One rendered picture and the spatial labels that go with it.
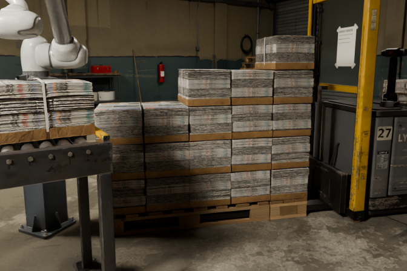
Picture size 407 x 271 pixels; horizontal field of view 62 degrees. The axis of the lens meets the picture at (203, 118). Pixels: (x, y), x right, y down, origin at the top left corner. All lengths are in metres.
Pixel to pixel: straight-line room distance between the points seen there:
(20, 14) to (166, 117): 1.06
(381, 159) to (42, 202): 2.30
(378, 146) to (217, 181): 1.14
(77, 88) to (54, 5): 0.72
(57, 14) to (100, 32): 6.82
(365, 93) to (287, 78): 0.51
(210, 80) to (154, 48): 7.18
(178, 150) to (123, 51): 6.98
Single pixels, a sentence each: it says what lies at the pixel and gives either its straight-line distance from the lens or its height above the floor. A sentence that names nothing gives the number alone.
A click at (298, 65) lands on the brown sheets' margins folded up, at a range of 2.40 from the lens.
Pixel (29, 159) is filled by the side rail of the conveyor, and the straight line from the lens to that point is 1.33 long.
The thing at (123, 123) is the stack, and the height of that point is 0.74.
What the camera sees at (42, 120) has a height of 0.89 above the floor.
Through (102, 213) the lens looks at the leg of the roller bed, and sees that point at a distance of 1.44.
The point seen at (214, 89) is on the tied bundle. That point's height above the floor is 0.94.
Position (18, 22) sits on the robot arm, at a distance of 1.48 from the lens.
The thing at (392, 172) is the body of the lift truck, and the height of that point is 0.34.
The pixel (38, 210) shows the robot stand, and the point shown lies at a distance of 2.52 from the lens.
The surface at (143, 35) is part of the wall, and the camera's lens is 9.23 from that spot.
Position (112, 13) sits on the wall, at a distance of 9.05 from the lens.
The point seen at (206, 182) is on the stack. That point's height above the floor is 0.32.
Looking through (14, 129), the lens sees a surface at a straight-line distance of 1.46.
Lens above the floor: 1.10
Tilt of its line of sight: 9 degrees down
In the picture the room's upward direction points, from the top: straight up
